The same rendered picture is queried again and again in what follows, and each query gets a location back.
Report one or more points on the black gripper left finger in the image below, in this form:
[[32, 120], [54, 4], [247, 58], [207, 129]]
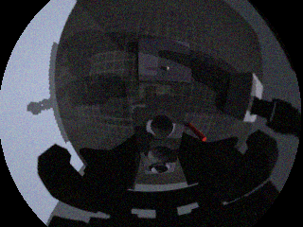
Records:
[[123, 159]]

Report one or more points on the red peg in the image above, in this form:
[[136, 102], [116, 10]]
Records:
[[198, 133]]

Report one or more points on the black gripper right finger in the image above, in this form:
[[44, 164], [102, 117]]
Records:
[[194, 154]]

